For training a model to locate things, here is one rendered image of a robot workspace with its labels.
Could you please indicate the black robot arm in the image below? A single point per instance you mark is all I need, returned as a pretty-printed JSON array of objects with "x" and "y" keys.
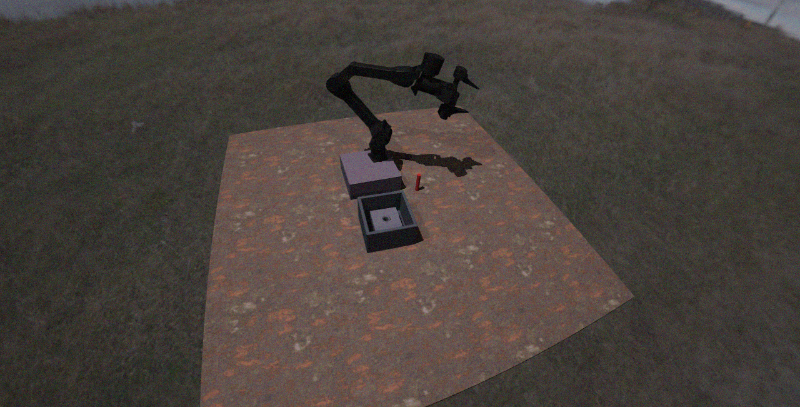
[{"x": 404, "y": 76}]

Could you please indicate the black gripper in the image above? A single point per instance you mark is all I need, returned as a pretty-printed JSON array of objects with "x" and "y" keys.
[{"x": 446, "y": 110}]

